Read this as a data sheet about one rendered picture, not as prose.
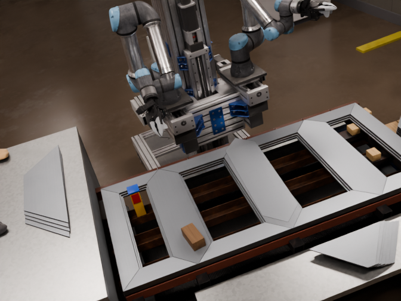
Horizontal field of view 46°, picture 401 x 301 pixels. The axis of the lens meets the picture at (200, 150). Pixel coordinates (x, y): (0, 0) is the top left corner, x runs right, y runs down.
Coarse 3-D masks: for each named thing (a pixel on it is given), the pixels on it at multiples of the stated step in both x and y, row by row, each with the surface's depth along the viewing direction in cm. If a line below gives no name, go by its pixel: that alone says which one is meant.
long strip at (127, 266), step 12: (108, 192) 252; (108, 204) 244; (120, 204) 242; (108, 216) 236; (120, 216) 235; (120, 228) 228; (120, 240) 221; (120, 252) 215; (132, 252) 213; (120, 264) 209; (132, 264) 208; (120, 276) 203; (132, 276) 202
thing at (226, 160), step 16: (272, 144) 263; (304, 144) 258; (384, 144) 244; (224, 160) 258; (320, 160) 244; (400, 160) 233; (336, 176) 232; (256, 208) 223; (352, 208) 213; (128, 224) 230; (160, 224) 226; (288, 224) 210; (304, 224) 209; (272, 240) 208; (224, 256) 204; (176, 272) 200
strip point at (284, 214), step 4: (296, 204) 219; (284, 208) 218; (288, 208) 218; (292, 208) 217; (272, 212) 218; (276, 212) 217; (280, 212) 217; (284, 212) 216; (288, 212) 216; (292, 212) 215; (268, 216) 216; (272, 216) 216; (276, 216) 215; (280, 216) 215; (284, 216) 214; (288, 216) 214; (284, 220) 212; (288, 220) 212
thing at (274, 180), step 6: (276, 174) 239; (258, 180) 237; (264, 180) 237; (270, 180) 236; (276, 180) 235; (246, 186) 235; (252, 186) 235; (258, 186) 234; (264, 186) 233; (270, 186) 232; (252, 192) 231
